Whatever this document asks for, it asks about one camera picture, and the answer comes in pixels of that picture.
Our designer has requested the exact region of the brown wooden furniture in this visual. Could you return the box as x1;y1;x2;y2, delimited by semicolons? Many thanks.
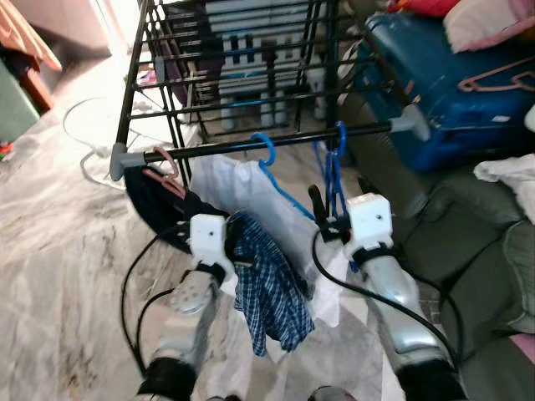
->
0;0;64;114

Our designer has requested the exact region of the blue plaid garment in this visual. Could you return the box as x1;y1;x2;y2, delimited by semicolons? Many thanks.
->
226;211;317;358

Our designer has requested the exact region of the black metal drying rack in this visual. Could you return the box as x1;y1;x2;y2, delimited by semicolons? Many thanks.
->
109;0;431;189

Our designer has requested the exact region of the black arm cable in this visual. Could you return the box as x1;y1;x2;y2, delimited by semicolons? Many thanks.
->
311;230;465;368
121;226;197;377

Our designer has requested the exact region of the white garment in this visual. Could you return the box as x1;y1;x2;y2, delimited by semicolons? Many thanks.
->
191;153;348;328

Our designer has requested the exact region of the grey green sofa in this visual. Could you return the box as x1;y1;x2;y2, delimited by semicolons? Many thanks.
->
339;92;535;401

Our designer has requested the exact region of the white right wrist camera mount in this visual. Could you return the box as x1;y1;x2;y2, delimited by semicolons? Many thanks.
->
347;194;394;251

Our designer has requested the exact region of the crumpled white cloth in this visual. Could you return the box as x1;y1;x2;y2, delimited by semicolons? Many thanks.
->
474;155;535;222

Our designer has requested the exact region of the pale green cabinet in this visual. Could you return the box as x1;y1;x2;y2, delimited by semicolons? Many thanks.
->
0;63;41;143

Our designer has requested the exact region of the white wire hoop stand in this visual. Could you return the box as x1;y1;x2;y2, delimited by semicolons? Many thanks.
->
63;96;139;189

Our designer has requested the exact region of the pink cushion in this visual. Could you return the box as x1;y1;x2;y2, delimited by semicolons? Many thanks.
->
443;0;535;53

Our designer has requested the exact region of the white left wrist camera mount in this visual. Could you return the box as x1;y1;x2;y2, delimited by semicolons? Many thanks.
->
189;214;228;266

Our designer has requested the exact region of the right robot leg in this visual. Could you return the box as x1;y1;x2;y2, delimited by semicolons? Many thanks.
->
309;384;360;401

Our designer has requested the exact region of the red cloth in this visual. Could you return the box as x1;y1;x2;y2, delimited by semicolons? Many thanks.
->
389;0;461;18

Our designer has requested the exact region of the purple garment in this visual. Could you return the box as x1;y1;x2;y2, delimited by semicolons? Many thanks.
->
163;0;214;84

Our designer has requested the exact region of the blue hard shell suitcase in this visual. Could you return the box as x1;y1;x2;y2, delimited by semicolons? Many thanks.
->
355;13;535;172

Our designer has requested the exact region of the pink plastic clothes hanger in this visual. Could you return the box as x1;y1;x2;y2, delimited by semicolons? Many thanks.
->
144;146;189;201
457;57;535;93

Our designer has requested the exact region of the dark navy garment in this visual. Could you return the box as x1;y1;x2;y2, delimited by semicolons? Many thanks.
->
124;165;227;256

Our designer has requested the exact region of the pink mat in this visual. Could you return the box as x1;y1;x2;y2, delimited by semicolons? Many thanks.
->
510;332;535;364

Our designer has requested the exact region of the blue plastic clothes hanger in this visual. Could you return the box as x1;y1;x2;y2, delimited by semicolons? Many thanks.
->
251;132;317;222
313;121;349;220

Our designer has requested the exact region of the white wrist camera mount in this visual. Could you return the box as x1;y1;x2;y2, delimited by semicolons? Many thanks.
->
189;214;228;266
347;194;394;251

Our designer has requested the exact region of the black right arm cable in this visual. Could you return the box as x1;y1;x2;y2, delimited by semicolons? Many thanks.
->
311;230;465;368

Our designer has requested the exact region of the white slatted plastic stand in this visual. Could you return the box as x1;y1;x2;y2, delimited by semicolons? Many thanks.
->
205;0;331;126

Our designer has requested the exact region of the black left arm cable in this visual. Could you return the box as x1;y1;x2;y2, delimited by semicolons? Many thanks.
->
121;226;197;377

